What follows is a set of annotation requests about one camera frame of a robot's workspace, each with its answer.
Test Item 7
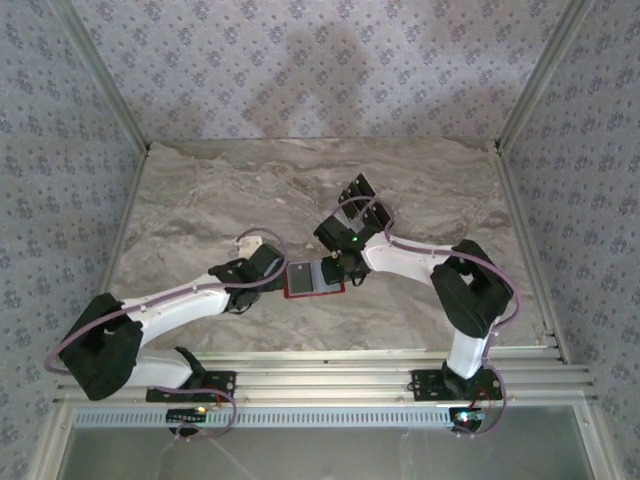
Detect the red card holder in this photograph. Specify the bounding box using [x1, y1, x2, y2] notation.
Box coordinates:
[282, 259, 348, 301]

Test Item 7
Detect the black card holder tray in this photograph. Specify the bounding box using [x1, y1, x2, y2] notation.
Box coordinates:
[338, 172, 396, 232]

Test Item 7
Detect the small circuit board with LED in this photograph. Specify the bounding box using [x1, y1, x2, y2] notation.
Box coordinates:
[449, 407, 486, 431]
[167, 407, 209, 425]

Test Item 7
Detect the grey metal sheet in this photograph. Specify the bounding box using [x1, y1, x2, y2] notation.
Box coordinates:
[64, 405, 599, 480]

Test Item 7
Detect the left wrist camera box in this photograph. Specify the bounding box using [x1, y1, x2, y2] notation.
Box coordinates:
[233, 236, 265, 260]

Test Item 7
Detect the aluminium mounting rail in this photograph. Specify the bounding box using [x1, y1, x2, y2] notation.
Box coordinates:
[53, 349, 599, 406]

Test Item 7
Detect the aluminium side rail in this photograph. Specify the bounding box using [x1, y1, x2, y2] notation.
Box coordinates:
[77, 147, 151, 369]
[492, 142, 572, 364]

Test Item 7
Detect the grey slotted cable duct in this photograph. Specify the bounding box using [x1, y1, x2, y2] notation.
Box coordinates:
[72, 405, 501, 430]

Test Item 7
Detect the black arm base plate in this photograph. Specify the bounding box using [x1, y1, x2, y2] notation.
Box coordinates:
[145, 370, 237, 403]
[410, 368, 503, 401]

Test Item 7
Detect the aluminium frame post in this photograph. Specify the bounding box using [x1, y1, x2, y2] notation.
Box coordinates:
[492, 0, 599, 151]
[52, 0, 152, 154]

